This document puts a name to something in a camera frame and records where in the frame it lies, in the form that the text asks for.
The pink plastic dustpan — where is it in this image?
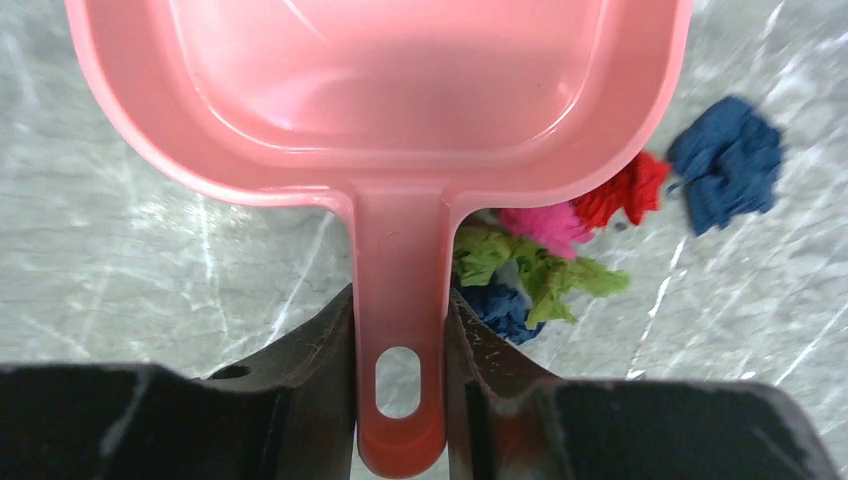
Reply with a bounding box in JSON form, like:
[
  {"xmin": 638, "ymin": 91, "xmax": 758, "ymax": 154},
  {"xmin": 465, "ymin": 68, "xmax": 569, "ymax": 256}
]
[{"xmin": 66, "ymin": 1, "xmax": 693, "ymax": 478}]

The green paper scrap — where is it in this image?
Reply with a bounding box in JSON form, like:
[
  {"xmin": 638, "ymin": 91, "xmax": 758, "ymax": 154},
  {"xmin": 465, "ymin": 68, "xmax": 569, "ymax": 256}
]
[{"xmin": 453, "ymin": 226, "xmax": 631, "ymax": 327}]

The pink paper scrap left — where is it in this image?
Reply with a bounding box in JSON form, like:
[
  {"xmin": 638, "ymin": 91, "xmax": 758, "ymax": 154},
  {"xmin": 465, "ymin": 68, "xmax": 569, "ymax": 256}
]
[{"xmin": 497, "ymin": 202, "xmax": 594, "ymax": 260}]

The red paper scrap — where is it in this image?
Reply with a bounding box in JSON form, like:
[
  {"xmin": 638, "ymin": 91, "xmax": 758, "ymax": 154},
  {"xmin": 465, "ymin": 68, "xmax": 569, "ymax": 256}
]
[{"xmin": 572, "ymin": 151, "xmax": 671, "ymax": 229}]

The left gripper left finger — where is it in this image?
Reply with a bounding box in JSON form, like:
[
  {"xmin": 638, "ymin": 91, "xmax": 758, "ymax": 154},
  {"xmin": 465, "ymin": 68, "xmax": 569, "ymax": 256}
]
[{"xmin": 1, "ymin": 288, "xmax": 356, "ymax": 479}]

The blue paper scrap lower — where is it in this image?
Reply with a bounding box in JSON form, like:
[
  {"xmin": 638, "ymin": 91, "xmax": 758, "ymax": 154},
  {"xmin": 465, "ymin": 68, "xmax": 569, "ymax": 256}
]
[{"xmin": 458, "ymin": 281, "xmax": 545, "ymax": 345}]

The dark blue paper scrap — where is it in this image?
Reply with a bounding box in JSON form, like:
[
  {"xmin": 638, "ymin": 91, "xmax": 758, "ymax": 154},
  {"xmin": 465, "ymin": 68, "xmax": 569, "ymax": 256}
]
[{"xmin": 667, "ymin": 95, "xmax": 785, "ymax": 236}]

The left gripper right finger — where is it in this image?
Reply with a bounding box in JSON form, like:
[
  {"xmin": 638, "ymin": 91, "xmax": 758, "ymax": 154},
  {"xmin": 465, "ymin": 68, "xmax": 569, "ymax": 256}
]
[{"xmin": 446, "ymin": 294, "xmax": 839, "ymax": 480}]

